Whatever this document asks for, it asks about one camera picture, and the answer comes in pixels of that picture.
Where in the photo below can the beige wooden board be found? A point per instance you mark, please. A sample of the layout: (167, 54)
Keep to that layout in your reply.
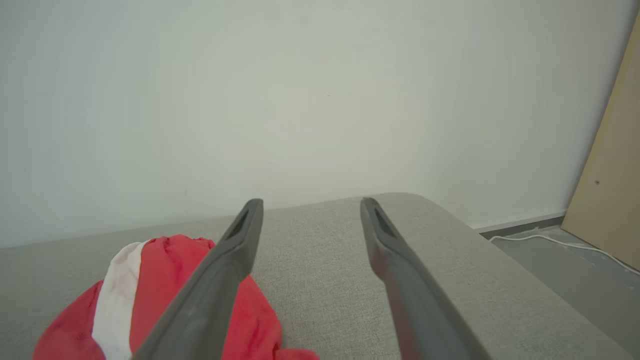
(610, 200)

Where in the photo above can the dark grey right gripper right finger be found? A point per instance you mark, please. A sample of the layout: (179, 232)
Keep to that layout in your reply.
(420, 310)

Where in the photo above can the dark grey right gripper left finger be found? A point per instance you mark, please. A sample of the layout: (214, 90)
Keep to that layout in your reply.
(210, 295)

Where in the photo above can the red shorts with white stripe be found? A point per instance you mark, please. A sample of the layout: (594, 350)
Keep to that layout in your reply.
(160, 280)

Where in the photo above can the white wall baseboard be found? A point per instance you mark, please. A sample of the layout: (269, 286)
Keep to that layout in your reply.
(520, 221)

